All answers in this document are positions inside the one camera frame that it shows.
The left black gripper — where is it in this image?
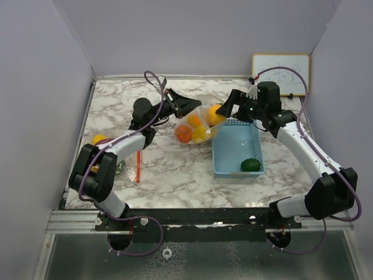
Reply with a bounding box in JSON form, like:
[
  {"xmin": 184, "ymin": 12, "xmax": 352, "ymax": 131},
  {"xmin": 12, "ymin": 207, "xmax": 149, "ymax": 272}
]
[{"xmin": 148, "ymin": 89, "xmax": 202, "ymax": 127}]

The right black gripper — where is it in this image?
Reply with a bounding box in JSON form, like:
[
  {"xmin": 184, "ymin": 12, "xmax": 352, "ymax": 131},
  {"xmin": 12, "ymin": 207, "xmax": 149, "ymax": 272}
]
[{"xmin": 216, "ymin": 89, "xmax": 266, "ymax": 124}]

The bumpy red orange tangerine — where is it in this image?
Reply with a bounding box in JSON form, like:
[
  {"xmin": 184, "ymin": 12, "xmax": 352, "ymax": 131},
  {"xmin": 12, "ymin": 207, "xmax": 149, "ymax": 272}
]
[{"xmin": 175, "ymin": 124, "xmax": 193, "ymax": 144}]

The orange bell pepper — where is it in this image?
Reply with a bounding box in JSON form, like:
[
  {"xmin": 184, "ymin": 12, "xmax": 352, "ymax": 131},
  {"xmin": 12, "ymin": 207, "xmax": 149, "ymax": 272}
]
[{"xmin": 186, "ymin": 114, "xmax": 202, "ymax": 128}]

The purple sweet potato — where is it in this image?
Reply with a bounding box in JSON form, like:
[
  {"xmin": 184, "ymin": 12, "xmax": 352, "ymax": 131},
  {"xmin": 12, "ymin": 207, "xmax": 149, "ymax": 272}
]
[{"xmin": 96, "ymin": 138, "xmax": 113, "ymax": 145}]

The yellow orange peach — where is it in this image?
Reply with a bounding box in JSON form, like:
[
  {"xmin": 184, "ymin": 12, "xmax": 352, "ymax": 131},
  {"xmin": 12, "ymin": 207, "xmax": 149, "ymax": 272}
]
[{"xmin": 206, "ymin": 104, "xmax": 226, "ymax": 127}]

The green yellow mango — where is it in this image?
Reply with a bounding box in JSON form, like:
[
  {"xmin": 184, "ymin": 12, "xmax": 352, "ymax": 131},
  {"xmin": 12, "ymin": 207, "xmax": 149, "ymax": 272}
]
[{"xmin": 115, "ymin": 160, "xmax": 126, "ymax": 175}]

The clear zip top bag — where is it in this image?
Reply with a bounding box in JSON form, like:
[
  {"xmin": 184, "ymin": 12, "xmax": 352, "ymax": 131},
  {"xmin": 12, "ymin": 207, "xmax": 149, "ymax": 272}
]
[{"xmin": 90, "ymin": 132, "xmax": 142, "ymax": 184}]

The clear zip bag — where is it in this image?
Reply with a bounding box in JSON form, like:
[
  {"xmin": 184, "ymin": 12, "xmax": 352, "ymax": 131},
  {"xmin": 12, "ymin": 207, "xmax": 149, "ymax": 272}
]
[
  {"xmin": 90, "ymin": 132, "xmax": 142, "ymax": 184},
  {"xmin": 174, "ymin": 94, "xmax": 227, "ymax": 145}
]

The yellow bell pepper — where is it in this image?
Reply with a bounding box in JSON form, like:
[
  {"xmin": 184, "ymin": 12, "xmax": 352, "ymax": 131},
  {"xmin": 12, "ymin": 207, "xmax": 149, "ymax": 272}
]
[{"xmin": 192, "ymin": 125, "xmax": 208, "ymax": 144}]

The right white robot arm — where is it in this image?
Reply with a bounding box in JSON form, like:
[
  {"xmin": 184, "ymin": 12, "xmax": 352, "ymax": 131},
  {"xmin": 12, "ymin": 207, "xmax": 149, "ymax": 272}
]
[{"xmin": 216, "ymin": 81, "xmax": 361, "ymax": 228}]

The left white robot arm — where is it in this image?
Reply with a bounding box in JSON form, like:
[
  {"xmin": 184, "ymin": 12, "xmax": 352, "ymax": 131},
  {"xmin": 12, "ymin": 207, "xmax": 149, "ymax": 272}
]
[{"xmin": 68, "ymin": 89, "xmax": 202, "ymax": 230}]

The small whiteboard with writing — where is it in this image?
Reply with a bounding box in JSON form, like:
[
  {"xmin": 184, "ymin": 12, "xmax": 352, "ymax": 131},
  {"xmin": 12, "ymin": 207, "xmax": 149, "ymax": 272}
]
[{"xmin": 252, "ymin": 54, "xmax": 310, "ymax": 96}]

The light blue plastic basket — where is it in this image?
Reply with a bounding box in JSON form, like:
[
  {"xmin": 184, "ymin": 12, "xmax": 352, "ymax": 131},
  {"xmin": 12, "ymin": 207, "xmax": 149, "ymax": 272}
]
[{"xmin": 212, "ymin": 118, "xmax": 265, "ymax": 178}]

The green avocado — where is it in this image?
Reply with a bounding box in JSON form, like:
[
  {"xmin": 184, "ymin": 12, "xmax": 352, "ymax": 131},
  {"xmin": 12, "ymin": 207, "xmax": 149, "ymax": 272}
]
[{"xmin": 240, "ymin": 158, "xmax": 262, "ymax": 172}]

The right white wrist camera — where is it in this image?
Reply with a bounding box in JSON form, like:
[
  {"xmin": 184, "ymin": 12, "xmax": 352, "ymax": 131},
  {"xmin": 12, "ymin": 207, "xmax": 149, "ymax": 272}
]
[{"xmin": 247, "ymin": 78, "xmax": 258, "ymax": 100}]

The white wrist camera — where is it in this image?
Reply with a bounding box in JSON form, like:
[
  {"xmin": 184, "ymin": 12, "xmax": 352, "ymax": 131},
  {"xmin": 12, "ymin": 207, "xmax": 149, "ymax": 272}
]
[
  {"xmin": 154, "ymin": 75, "xmax": 167, "ymax": 89},
  {"xmin": 247, "ymin": 78, "xmax": 258, "ymax": 100}
]

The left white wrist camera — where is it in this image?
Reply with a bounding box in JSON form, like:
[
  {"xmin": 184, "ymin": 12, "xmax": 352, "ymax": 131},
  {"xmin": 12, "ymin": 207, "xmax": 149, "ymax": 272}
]
[{"xmin": 154, "ymin": 75, "xmax": 167, "ymax": 89}]

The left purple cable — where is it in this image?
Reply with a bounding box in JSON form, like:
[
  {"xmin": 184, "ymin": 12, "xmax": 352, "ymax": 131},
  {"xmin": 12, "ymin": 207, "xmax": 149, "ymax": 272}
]
[{"xmin": 78, "ymin": 69, "xmax": 168, "ymax": 257}]

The purple cable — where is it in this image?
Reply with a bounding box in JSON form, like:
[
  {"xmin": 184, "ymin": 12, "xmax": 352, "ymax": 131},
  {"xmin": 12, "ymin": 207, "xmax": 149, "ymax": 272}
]
[
  {"xmin": 78, "ymin": 69, "xmax": 168, "ymax": 257},
  {"xmin": 247, "ymin": 66, "xmax": 363, "ymax": 254}
]

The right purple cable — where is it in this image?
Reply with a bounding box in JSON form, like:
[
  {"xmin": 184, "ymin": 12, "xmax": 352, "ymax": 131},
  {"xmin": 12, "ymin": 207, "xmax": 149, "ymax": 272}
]
[{"xmin": 247, "ymin": 66, "xmax": 363, "ymax": 254}]

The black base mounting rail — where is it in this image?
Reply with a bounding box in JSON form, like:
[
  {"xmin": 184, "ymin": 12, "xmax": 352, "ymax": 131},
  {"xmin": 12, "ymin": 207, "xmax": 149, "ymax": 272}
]
[{"xmin": 95, "ymin": 207, "xmax": 301, "ymax": 243}]

